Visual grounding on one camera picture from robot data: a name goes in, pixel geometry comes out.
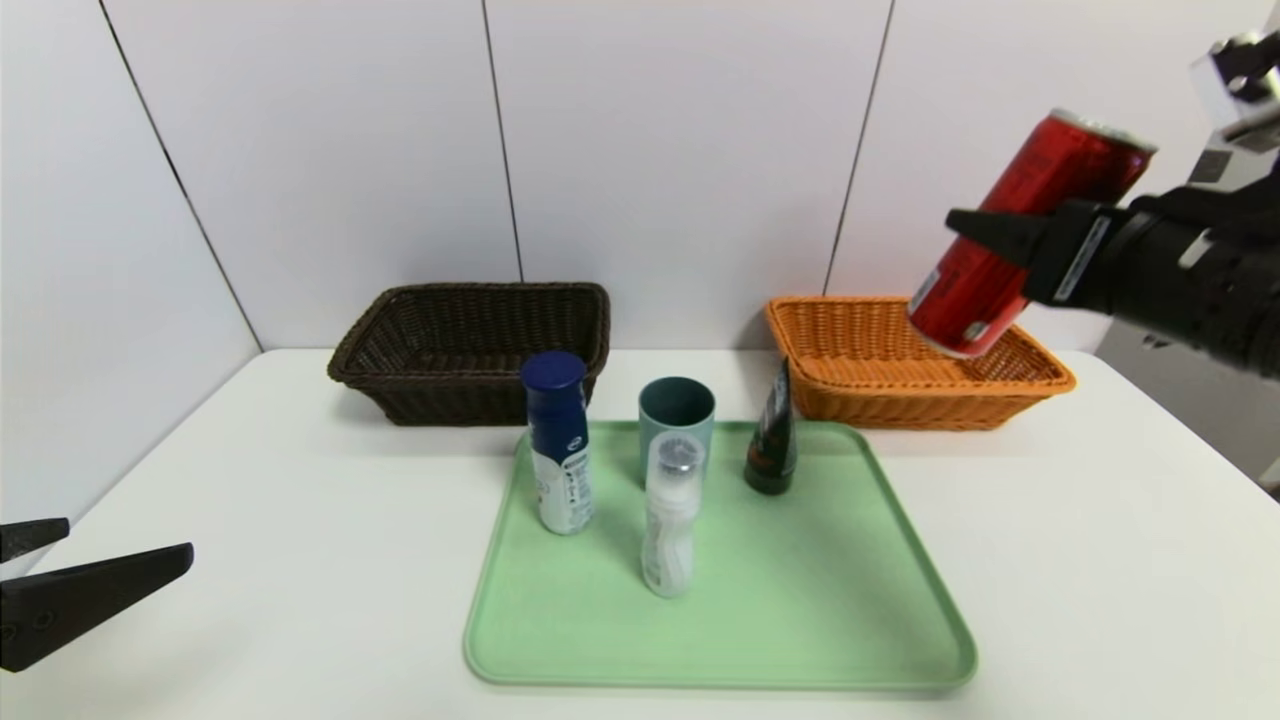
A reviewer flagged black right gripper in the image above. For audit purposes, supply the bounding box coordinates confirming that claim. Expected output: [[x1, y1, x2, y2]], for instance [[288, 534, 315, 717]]
[[945, 194, 1223, 344]]

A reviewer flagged white bottle with blue cap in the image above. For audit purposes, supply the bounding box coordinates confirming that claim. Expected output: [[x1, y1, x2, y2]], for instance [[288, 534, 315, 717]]
[[520, 350, 595, 536]]

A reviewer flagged red soda can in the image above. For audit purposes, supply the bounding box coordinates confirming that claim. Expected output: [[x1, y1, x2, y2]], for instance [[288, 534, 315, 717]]
[[907, 108, 1159, 360]]

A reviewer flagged clear white plastic bottle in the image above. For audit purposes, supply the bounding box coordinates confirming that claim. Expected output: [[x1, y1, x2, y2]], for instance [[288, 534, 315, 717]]
[[641, 430, 707, 599]]

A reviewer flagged dark brown wicker basket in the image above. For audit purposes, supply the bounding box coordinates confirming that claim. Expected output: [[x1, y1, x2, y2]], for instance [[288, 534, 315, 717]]
[[327, 282, 612, 428]]

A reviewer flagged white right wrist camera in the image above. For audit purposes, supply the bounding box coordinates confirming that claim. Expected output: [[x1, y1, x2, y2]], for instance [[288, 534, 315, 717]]
[[1188, 30, 1280, 186]]

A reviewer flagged orange wicker basket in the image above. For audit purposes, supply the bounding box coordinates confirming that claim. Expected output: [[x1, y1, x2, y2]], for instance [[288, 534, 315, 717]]
[[765, 295, 1078, 432]]

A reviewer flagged light green plastic tray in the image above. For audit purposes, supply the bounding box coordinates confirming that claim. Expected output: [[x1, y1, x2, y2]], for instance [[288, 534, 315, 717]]
[[464, 420, 978, 691]]

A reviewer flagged teal plastic cup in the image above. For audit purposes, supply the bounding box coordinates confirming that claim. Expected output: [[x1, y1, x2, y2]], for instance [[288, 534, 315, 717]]
[[638, 376, 717, 491]]

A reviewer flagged black squeeze tube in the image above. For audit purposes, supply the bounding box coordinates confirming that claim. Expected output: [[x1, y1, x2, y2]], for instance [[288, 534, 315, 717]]
[[743, 357, 799, 496]]

